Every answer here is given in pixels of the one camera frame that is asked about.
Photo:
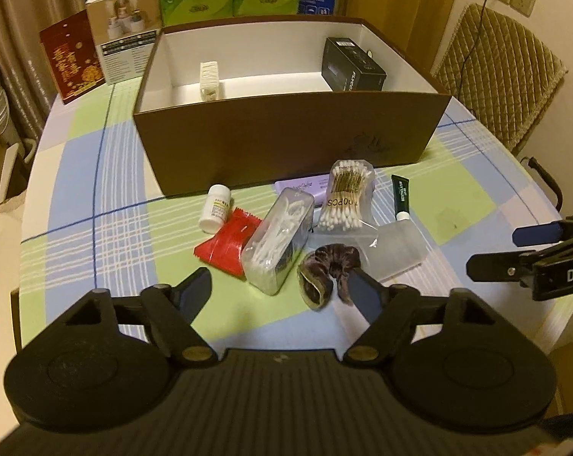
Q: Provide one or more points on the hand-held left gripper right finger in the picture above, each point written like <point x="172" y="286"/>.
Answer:
<point x="365" y="295"/>

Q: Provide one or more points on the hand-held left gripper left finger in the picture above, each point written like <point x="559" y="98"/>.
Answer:
<point x="197" y="290"/>

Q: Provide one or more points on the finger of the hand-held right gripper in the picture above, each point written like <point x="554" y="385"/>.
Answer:
<point x="497" y="266"/>
<point x="537" y="234"/>

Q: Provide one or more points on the purple velvet scrunchie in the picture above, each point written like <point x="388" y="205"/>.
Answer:
<point x="334" y="261"/>

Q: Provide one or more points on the red foil packet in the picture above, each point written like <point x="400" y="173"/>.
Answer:
<point x="227" y="244"/>

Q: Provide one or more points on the bag of cotton swabs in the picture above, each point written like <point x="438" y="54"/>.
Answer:
<point x="345" y="194"/>

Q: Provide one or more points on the dark green tube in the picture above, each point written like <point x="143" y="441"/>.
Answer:
<point x="400" y="194"/>

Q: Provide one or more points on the brown cardboard storage box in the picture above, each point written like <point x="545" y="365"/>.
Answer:
<point x="267" y="142"/>

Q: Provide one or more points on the black curved bar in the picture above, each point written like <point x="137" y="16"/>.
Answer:
<point x="549" y="183"/>

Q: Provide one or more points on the clear plastic case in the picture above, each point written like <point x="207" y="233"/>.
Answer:
<point x="400" y="249"/>

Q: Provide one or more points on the white pill bottle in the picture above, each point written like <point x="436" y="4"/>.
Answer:
<point x="215" y="209"/>

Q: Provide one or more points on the clear box of floss picks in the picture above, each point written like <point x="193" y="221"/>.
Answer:
<point x="279" y="237"/>

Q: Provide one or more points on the checked tablecloth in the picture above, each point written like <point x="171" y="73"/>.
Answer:
<point x="125" y="190"/>

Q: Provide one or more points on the purple tissue pack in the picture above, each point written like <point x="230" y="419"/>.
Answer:
<point x="298" y="187"/>

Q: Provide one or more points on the quilted beige chair cover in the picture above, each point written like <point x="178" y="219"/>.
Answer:
<point x="504" y="71"/>

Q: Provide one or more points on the small white packet in box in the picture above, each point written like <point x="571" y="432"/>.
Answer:
<point x="210" y="80"/>

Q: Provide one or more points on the black product box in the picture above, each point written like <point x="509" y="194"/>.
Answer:
<point x="352" y="64"/>

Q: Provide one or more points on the red gift box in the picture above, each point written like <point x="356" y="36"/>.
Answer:
<point x="72" y="59"/>

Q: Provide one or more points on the white picture product box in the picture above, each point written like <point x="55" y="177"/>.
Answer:
<point x="125" y="23"/>

